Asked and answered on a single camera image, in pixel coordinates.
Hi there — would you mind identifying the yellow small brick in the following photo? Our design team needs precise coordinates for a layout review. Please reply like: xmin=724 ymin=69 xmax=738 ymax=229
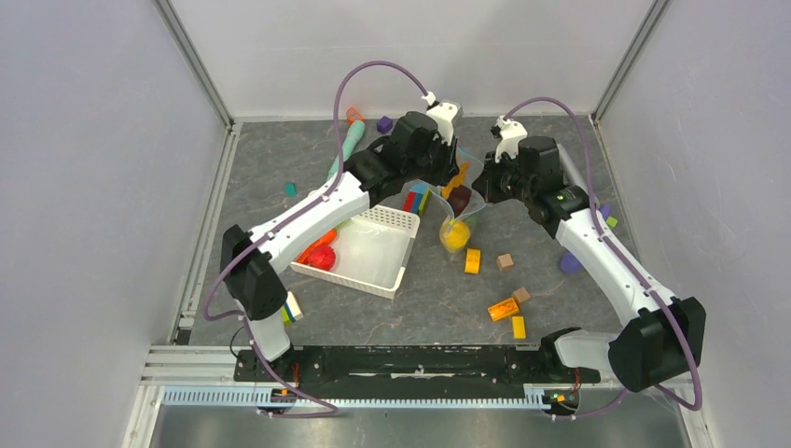
xmin=510 ymin=315 xmax=527 ymax=341

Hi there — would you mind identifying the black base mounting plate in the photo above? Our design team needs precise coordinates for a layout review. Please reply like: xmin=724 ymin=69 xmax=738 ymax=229
xmin=271 ymin=345 xmax=601 ymax=399

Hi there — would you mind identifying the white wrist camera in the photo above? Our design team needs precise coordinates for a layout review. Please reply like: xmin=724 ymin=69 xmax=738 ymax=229
xmin=491 ymin=116 xmax=528 ymax=163
xmin=422 ymin=91 xmax=463 ymax=146

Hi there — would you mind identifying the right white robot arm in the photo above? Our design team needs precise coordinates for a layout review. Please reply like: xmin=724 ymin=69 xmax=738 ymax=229
xmin=473 ymin=136 xmax=706 ymax=408

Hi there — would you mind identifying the green blue white block stack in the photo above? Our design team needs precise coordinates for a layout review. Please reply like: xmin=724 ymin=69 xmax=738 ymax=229
xmin=281 ymin=291 xmax=303 ymax=325

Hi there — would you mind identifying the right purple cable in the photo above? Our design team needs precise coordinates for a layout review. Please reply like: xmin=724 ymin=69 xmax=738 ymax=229
xmin=501 ymin=96 xmax=704 ymax=423

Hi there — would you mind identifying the yellow lemon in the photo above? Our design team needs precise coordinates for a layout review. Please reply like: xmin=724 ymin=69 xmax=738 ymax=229
xmin=439 ymin=219 xmax=471 ymax=254

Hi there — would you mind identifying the red strawberry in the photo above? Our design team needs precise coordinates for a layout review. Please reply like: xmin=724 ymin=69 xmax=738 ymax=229
xmin=305 ymin=245 xmax=337 ymax=271

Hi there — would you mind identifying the dark red apple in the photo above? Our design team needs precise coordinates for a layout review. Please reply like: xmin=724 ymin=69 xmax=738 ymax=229
xmin=447 ymin=185 xmax=472 ymax=217

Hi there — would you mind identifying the teal small block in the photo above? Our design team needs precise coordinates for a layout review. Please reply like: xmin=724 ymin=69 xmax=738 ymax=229
xmin=284 ymin=182 xmax=297 ymax=198

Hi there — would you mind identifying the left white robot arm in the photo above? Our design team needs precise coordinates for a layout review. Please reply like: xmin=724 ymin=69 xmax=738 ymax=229
xmin=220 ymin=102 xmax=461 ymax=381

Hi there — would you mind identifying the orange crinkled ginger root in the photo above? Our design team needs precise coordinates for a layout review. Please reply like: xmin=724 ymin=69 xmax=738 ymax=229
xmin=440 ymin=162 xmax=469 ymax=199

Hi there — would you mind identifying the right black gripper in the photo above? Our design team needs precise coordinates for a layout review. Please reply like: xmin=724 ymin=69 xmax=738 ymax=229
xmin=472 ymin=148 xmax=534 ymax=204

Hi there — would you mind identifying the tan wooden cube lower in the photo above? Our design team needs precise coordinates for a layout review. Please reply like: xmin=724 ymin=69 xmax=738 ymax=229
xmin=511 ymin=287 xmax=532 ymax=304

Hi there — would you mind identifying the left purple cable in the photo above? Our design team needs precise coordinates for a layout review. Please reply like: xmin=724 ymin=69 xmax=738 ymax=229
xmin=202 ymin=60 xmax=437 ymax=420

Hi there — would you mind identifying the purple cube block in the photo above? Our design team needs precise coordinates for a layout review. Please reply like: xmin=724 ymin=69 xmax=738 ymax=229
xmin=376 ymin=116 xmax=395 ymax=134

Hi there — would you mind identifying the orange outline block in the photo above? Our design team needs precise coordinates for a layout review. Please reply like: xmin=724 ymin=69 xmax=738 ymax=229
xmin=345 ymin=106 xmax=366 ymax=125

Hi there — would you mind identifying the tan wooden cube upper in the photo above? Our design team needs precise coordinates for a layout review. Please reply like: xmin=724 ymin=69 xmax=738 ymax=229
xmin=496 ymin=253 xmax=515 ymax=272

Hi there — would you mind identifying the clear zip top bag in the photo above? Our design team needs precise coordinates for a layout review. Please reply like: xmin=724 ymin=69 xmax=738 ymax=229
xmin=428 ymin=148 xmax=486 ymax=255

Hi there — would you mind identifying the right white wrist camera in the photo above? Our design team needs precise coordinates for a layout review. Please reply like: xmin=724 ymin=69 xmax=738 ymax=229
xmin=491 ymin=116 xmax=528 ymax=163

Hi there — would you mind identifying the purple toy cylinder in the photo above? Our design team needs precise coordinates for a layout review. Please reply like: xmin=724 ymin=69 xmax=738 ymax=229
xmin=559 ymin=203 xmax=612 ymax=274

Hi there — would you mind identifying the tan wooden cube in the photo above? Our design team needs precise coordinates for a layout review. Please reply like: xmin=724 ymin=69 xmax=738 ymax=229
xmin=496 ymin=253 xmax=515 ymax=272
xmin=511 ymin=287 xmax=532 ymax=304

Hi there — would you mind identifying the yellow rounded brick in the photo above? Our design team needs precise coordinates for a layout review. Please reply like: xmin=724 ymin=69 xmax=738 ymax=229
xmin=465 ymin=248 xmax=481 ymax=274

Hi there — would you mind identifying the purple cable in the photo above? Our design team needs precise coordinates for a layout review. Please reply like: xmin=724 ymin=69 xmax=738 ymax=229
xmin=202 ymin=60 xmax=437 ymax=420
xmin=501 ymin=96 xmax=704 ymax=423

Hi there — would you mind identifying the red blue yellow block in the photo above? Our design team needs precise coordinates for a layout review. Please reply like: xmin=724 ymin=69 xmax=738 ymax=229
xmin=401 ymin=183 xmax=431 ymax=216

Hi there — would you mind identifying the white perforated plastic basket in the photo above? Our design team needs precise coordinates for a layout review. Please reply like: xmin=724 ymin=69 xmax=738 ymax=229
xmin=290 ymin=205 xmax=421 ymax=300

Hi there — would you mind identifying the orange translucent brick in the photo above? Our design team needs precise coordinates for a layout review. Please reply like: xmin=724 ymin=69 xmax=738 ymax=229
xmin=487 ymin=298 xmax=520 ymax=322

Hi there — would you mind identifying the orange carrot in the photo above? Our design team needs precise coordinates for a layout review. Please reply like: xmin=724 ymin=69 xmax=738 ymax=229
xmin=296 ymin=229 xmax=338 ymax=264

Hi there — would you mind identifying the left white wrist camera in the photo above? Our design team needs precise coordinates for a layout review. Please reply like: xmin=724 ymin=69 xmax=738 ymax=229
xmin=422 ymin=91 xmax=463 ymax=146

